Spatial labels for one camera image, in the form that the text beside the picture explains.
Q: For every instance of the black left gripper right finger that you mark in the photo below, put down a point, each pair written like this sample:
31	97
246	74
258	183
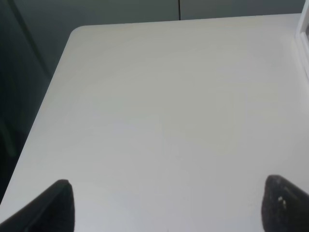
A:
285	207

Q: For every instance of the white plastic drawer cabinet frame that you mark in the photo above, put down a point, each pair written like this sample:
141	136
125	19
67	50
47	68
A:
302	37

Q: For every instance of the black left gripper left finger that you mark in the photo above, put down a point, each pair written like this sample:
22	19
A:
52	211

